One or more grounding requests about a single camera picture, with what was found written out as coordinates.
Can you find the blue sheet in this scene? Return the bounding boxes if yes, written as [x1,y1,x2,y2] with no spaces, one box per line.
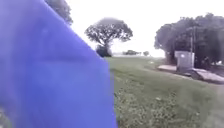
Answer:
[0,0,119,128]

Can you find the distant low trees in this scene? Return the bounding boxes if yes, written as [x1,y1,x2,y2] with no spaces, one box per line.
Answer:
[121,49,151,57]

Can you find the dark bush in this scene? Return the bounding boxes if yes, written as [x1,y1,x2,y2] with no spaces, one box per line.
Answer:
[95,45,113,58]

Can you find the green grass field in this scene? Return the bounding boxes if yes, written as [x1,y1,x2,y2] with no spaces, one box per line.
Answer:
[103,55,224,128]

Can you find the group of dark trees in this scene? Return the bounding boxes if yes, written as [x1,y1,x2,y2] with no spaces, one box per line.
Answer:
[153,12,224,70]

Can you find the tree with round crown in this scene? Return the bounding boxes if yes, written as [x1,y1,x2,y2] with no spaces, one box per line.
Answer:
[84,17,134,57]

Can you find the grey concrete slab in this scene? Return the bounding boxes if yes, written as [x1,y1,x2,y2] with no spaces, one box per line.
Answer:
[157,64,224,84]

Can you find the pole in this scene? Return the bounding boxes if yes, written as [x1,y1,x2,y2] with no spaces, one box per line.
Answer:
[189,26,195,53]

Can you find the grey utility cabinet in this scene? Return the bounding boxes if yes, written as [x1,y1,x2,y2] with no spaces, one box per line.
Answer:
[174,50,196,74]

